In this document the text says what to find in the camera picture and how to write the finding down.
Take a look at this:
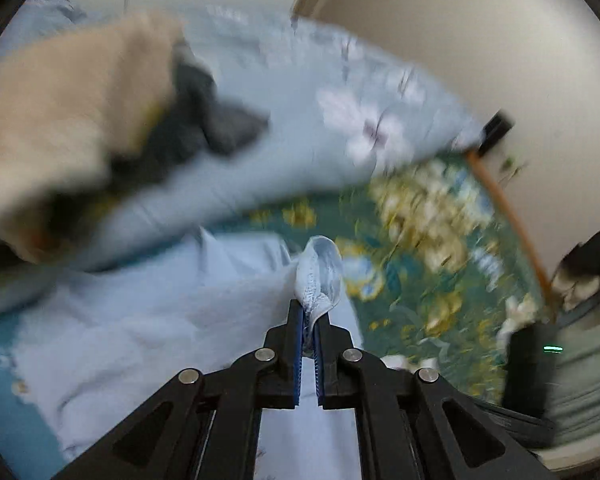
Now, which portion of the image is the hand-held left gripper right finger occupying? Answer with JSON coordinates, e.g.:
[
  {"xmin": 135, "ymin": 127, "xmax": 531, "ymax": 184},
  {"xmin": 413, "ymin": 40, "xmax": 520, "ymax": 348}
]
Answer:
[{"xmin": 314, "ymin": 317, "xmax": 556, "ymax": 480}]

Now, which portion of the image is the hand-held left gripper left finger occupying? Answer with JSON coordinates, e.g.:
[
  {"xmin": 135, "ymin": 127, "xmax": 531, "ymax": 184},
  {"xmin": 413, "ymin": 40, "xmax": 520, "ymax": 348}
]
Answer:
[{"xmin": 50, "ymin": 300, "xmax": 306, "ymax": 480}]

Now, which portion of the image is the light blue garment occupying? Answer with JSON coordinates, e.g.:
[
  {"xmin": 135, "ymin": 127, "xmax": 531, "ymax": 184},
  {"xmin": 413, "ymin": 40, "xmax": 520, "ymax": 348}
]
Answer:
[{"xmin": 10, "ymin": 234, "xmax": 367, "ymax": 480}]

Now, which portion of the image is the person's grey clothing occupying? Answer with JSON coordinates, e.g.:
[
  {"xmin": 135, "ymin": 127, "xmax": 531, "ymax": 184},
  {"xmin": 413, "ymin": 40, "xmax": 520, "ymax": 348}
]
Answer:
[{"xmin": 542, "ymin": 285, "xmax": 600, "ymax": 448}]

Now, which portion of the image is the dark cloth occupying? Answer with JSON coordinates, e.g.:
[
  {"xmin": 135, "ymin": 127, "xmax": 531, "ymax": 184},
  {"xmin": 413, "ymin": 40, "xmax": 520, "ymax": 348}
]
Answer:
[{"xmin": 550, "ymin": 224, "xmax": 600, "ymax": 312}]

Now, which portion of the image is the green floral bedsheet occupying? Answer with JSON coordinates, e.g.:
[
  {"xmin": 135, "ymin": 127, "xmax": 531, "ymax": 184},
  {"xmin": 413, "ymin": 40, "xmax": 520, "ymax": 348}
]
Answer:
[{"xmin": 0, "ymin": 156, "xmax": 552, "ymax": 467}]

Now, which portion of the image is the black rectangular object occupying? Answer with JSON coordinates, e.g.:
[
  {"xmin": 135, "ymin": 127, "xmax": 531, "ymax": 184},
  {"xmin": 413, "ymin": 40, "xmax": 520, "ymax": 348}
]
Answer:
[{"xmin": 474, "ymin": 111, "xmax": 517, "ymax": 157}]

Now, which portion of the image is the blue daisy-print quilt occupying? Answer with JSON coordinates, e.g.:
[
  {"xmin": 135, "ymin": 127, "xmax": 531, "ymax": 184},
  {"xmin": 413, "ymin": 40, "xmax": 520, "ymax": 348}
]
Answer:
[{"xmin": 0, "ymin": 0, "xmax": 487, "ymax": 322}]

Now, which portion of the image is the dark grey garment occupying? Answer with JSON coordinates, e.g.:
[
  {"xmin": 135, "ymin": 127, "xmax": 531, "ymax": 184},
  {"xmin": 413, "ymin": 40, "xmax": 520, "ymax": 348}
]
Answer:
[{"xmin": 109, "ymin": 45, "xmax": 272, "ymax": 177}]

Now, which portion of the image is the cream fleece cartoon-print garment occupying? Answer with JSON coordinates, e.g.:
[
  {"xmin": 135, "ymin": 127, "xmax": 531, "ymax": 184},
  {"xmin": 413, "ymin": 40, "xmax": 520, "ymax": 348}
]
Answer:
[{"xmin": 0, "ymin": 10, "xmax": 192, "ymax": 267}]

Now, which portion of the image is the wooden bed side rail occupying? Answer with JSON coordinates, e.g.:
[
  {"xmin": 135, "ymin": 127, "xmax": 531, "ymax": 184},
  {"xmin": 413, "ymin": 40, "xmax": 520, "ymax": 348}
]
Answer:
[{"xmin": 466, "ymin": 151, "xmax": 557, "ymax": 318}]

